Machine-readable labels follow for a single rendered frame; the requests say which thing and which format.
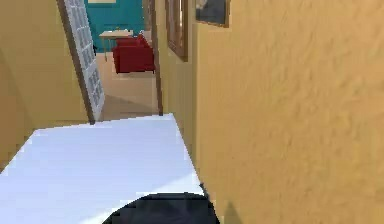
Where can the white glass-paned room door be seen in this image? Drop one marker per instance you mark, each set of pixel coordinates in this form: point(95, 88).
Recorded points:
point(87, 63)

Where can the light wooden table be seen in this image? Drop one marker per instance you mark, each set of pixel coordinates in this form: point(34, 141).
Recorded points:
point(115, 34)

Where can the dark framed wall picture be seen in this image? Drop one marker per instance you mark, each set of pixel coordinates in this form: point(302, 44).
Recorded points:
point(212, 11)

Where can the red armchair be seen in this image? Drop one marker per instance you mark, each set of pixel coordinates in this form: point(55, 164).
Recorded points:
point(133, 56)

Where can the black round object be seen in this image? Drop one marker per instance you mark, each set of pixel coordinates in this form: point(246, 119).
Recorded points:
point(163, 210)

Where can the wooden framed wall picture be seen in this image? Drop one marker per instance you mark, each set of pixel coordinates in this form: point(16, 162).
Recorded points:
point(177, 28)

